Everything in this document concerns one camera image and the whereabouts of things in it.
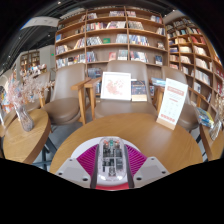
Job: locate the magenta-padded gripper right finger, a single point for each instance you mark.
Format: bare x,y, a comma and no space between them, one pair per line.
140,163

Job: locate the white mouse pad red rest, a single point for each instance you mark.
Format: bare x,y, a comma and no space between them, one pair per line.
81,150

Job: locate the dark cover book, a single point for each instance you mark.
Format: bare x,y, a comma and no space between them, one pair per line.
138,90

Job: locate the round wooden side table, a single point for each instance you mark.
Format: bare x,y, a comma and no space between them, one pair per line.
215,148
25,143

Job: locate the blue book stack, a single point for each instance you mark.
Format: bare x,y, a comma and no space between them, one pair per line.
158,82

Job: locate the narrow distant bookshelf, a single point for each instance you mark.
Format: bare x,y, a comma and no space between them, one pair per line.
29,61

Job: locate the white framed picture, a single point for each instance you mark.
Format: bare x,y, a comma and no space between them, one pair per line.
115,86

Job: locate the wide wooden bookshelf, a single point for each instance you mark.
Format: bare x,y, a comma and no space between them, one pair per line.
110,33

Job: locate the transparent computer mouse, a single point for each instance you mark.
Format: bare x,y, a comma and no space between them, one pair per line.
112,160

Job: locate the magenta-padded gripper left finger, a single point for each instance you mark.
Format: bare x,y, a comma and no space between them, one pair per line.
85,163

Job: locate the beige wooden armchair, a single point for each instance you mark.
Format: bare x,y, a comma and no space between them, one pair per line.
65,96
123,108
188,115

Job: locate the white orange table sign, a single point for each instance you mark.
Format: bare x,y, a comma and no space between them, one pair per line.
172,103

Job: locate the colourful book stack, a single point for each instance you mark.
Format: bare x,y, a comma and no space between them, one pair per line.
205,117

